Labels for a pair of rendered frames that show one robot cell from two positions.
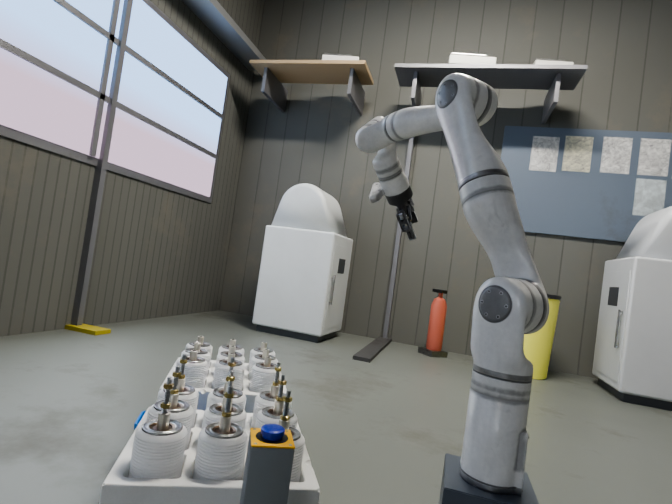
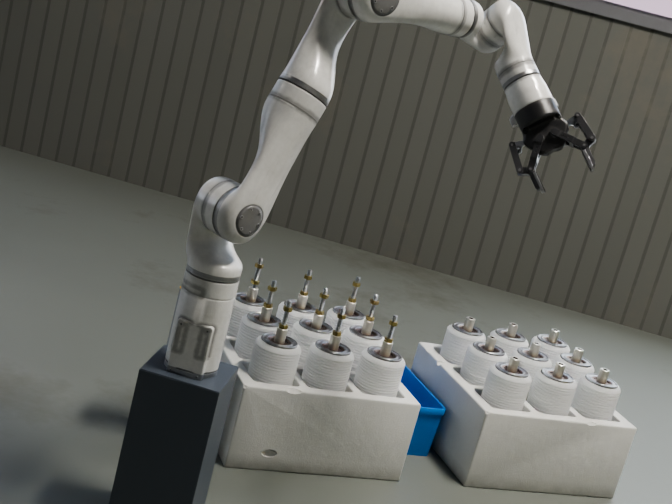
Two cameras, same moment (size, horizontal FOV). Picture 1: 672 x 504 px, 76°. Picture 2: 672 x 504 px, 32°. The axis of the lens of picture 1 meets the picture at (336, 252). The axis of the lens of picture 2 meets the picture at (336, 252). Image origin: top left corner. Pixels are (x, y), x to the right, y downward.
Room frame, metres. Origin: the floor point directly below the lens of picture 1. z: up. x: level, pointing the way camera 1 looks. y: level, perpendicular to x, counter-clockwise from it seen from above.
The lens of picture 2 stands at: (0.57, -2.19, 1.04)
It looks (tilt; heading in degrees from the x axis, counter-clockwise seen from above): 14 degrees down; 80
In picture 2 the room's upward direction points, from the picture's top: 15 degrees clockwise
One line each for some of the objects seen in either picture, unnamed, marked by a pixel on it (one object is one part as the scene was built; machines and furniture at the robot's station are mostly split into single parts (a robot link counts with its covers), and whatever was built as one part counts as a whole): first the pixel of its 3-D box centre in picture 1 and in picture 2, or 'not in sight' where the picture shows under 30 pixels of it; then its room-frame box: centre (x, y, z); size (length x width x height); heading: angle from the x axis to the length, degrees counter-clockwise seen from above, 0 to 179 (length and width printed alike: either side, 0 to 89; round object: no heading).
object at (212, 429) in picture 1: (224, 430); (264, 319); (0.88, 0.17, 0.25); 0.08 x 0.08 x 0.01
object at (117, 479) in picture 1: (215, 481); (298, 394); (0.99, 0.20, 0.09); 0.39 x 0.39 x 0.18; 12
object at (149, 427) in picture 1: (162, 427); (250, 300); (0.85, 0.29, 0.25); 0.08 x 0.08 x 0.01
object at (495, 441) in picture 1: (494, 426); (201, 320); (0.71, -0.30, 0.39); 0.09 x 0.09 x 0.17; 74
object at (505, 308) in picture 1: (506, 329); (222, 231); (0.71, -0.30, 0.54); 0.09 x 0.09 x 0.17; 36
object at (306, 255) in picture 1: (307, 260); not in sight; (3.68, 0.23, 0.62); 0.63 x 0.56 x 1.24; 74
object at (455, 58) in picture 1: (469, 68); not in sight; (3.49, -0.88, 2.36); 0.39 x 0.38 x 0.10; 74
